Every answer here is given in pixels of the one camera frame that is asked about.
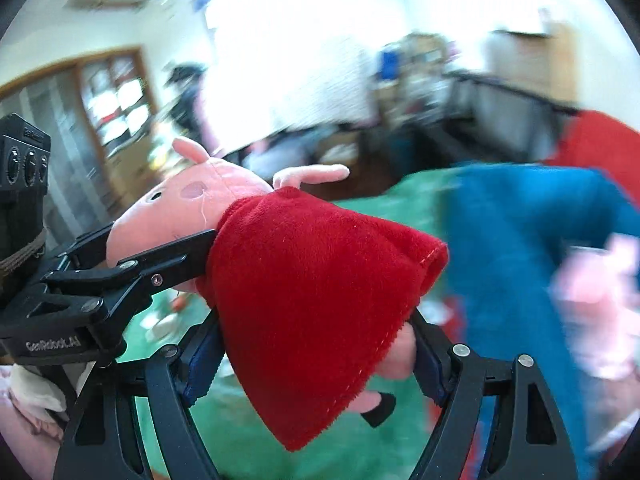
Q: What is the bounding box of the person's pink white clothing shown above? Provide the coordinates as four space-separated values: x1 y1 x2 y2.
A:
0 362 76 480

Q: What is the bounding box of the green floral desktop cloth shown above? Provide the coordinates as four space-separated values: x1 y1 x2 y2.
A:
120 167 466 480

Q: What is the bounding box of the black wooden bench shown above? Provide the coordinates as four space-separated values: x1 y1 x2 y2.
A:
440 71 581 161

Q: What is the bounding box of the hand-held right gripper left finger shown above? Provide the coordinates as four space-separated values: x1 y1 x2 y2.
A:
52 307 226 480

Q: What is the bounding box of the red plush blanket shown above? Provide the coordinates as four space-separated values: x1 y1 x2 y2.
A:
545 109 640 206

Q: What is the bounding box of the blue plastic crate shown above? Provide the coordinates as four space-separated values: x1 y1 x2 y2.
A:
435 162 640 480

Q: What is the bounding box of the floral bed sheet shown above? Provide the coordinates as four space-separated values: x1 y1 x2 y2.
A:
205 35 373 143

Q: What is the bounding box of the window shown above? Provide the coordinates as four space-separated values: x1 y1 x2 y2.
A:
197 0 321 46

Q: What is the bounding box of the large cardboard box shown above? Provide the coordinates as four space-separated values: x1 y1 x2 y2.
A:
487 20 583 106

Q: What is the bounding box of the pig plush with red dress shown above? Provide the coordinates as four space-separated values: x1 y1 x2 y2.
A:
106 136 449 453

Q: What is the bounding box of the blue bag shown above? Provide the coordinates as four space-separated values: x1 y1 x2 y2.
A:
380 45 401 78

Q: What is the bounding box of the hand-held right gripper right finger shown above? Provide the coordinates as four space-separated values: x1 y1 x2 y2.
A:
410 307 577 480

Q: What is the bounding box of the black garbage bag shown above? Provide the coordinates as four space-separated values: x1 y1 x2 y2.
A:
167 62 208 131

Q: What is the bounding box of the glass sliding door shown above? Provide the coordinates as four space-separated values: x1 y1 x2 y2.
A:
0 67 116 241

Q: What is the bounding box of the wooden display cabinet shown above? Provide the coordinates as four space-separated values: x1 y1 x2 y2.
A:
75 46 161 171

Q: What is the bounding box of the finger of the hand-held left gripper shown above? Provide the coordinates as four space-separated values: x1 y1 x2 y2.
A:
50 222 116 271
42 229 217 323

